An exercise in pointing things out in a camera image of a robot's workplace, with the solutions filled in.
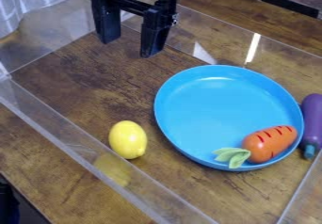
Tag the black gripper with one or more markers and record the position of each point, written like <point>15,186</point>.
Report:
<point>156,25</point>

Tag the yellow toy lemon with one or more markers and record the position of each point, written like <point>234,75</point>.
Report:
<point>128,139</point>

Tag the blue plastic tray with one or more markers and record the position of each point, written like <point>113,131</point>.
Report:
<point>212,105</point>

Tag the orange toy carrot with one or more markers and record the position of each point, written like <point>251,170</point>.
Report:
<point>261,146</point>

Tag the purple toy eggplant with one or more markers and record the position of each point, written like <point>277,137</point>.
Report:
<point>312,139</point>

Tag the clear acrylic enclosure wall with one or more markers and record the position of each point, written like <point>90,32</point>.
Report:
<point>69,87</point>

